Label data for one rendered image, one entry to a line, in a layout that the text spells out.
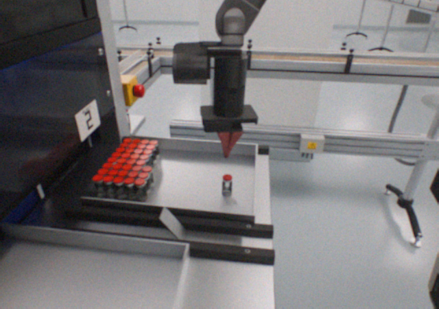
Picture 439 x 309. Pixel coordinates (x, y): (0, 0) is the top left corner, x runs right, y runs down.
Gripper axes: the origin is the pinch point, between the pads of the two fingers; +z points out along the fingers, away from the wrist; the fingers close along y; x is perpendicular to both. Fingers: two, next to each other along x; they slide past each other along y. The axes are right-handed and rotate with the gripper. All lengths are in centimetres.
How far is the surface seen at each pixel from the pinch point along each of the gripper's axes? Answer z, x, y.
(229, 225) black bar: 7.9, 12.0, 0.9
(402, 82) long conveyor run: 10, -71, -95
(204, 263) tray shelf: 10.1, 17.9, 6.1
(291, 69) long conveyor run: 7, -84, -45
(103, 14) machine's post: -23.0, -24.6, 25.3
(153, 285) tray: 10.0, 21.1, 14.1
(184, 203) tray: 9.8, 3.1, 8.7
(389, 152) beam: 49, -72, -102
